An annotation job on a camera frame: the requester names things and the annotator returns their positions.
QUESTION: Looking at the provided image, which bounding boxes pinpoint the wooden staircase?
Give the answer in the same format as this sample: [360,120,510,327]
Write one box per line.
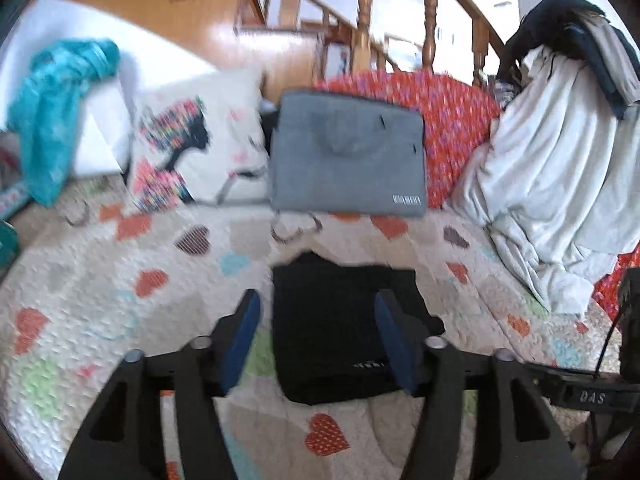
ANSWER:
[40,0,321,106]

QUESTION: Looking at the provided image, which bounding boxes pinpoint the wooden stair railing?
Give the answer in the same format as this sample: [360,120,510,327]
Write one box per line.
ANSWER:
[235,0,506,86]

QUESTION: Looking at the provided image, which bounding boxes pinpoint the white blanket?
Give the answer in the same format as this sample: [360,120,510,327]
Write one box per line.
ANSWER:
[447,45,640,316]

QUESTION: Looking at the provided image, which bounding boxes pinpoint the printed silhouette pillow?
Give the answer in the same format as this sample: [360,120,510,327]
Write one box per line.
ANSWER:
[125,67,271,213]

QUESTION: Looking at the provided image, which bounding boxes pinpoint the white pillow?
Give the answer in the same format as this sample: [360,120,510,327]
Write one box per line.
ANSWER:
[0,0,226,181]

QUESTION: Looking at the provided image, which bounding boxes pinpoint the black pants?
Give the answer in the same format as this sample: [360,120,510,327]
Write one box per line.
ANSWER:
[270,251,446,406]

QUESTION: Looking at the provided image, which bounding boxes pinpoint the black cable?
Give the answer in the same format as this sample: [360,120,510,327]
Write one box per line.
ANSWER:
[594,310,623,378]

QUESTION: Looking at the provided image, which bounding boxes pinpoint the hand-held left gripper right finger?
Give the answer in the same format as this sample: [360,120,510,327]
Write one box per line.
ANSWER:
[375,289,583,480]

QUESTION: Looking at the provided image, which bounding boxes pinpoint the colourful flat box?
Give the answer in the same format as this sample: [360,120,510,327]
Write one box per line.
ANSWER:
[0,180,38,221]

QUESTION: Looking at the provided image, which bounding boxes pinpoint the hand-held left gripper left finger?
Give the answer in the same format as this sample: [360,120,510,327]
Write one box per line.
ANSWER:
[57,287,263,480]

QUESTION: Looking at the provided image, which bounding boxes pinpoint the dark clothes pile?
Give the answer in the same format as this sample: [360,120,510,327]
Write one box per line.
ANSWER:
[502,0,640,121]

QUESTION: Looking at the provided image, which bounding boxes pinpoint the grey laptop bag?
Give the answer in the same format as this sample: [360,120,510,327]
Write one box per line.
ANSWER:
[265,89,428,218]

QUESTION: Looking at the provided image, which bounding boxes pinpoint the heart patterned quilt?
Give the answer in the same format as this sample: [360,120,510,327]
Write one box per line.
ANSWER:
[0,175,626,480]

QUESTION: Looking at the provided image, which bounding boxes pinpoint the teal star towel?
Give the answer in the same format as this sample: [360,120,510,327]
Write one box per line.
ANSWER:
[7,38,121,208]

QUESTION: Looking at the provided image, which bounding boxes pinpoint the green box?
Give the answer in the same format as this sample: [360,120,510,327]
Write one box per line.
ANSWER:
[0,220,23,281]

